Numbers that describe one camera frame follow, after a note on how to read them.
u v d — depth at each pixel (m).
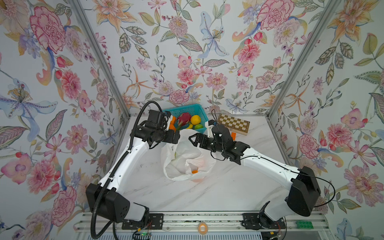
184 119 1.10
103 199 0.39
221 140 0.59
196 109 1.20
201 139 0.68
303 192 0.41
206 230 0.72
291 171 0.45
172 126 1.07
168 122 0.70
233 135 1.08
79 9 0.70
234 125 1.11
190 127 1.10
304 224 0.72
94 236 0.37
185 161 0.86
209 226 0.73
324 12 0.72
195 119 1.10
